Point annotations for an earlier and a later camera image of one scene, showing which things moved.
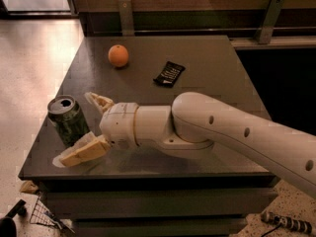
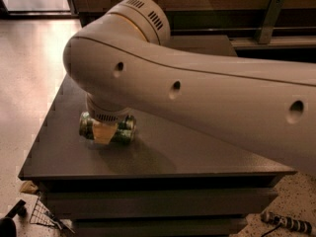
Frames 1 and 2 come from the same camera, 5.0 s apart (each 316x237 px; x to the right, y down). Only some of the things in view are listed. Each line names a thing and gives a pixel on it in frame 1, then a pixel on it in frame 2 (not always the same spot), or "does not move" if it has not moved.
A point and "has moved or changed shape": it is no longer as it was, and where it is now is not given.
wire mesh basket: [41, 214] does not move
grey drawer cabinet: [147, 191] does not move
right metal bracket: [269, 20] does not move
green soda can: [68, 118] has moved or changed shape
